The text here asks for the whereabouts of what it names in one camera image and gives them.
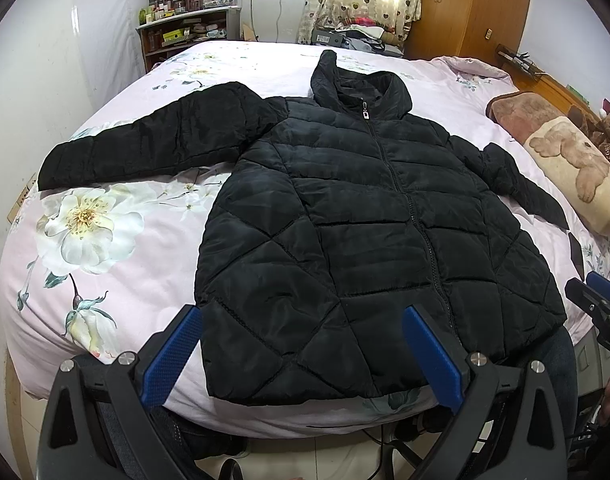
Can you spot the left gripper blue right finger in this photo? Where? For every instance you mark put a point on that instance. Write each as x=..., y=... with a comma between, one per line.
x=438, y=354

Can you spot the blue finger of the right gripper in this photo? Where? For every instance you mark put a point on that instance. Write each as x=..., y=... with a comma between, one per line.
x=599, y=284

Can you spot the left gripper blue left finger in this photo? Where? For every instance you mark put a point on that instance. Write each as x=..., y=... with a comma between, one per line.
x=164, y=355

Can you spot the black puffer jacket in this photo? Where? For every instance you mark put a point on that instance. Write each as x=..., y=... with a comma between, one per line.
x=342, y=210

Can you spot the clothes pile by window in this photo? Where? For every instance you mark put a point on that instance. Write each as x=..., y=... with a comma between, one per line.
x=359, y=34

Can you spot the brown bear print pillow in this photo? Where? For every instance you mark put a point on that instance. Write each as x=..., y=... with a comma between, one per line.
x=561, y=150

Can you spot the wooden headboard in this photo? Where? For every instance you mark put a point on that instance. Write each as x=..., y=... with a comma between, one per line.
x=561, y=97

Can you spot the wooden wardrobe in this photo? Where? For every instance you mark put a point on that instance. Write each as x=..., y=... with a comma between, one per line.
x=466, y=28

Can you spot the wooden shelf unit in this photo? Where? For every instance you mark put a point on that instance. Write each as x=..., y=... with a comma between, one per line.
x=165, y=38

